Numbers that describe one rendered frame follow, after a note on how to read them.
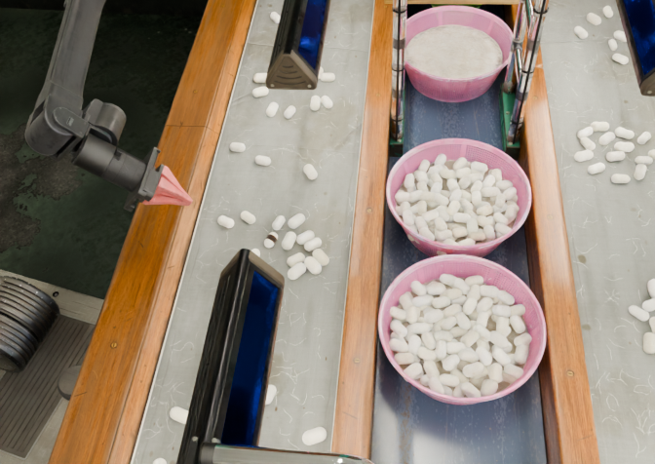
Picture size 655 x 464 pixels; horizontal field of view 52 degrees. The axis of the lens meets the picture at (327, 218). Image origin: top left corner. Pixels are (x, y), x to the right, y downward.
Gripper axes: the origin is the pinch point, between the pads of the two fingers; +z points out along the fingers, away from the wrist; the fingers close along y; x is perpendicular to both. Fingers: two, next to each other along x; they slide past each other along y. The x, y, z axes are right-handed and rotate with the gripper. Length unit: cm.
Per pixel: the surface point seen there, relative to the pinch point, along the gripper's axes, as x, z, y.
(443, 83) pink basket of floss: -22, 41, 44
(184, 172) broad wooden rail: 10.2, 1.2, 14.1
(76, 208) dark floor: 112, 0, 63
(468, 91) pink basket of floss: -23, 47, 45
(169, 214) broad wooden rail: 10.5, 0.9, 3.3
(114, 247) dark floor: 101, 13, 47
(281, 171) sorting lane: 0.0, 17.0, 17.4
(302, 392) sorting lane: -6.6, 24.6, -28.9
